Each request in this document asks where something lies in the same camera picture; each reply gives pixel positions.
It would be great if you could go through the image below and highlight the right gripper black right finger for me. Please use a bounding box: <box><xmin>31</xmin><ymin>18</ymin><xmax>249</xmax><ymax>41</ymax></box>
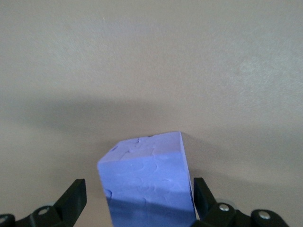
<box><xmin>190</xmin><ymin>177</ymin><xmax>291</xmax><ymax>227</ymax></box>

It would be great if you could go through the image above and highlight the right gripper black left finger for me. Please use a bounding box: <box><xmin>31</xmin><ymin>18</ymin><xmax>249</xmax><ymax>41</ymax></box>
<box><xmin>0</xmin><ymin>179</ymin><xmax>87</xmax><ymax>227</ymax></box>

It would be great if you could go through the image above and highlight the purple foam cube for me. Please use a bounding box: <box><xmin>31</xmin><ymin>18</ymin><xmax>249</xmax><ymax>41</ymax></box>
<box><xmin>97</xmin><ymin>131</ymin><xmax>198</xmax><ymax>227</ymax></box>

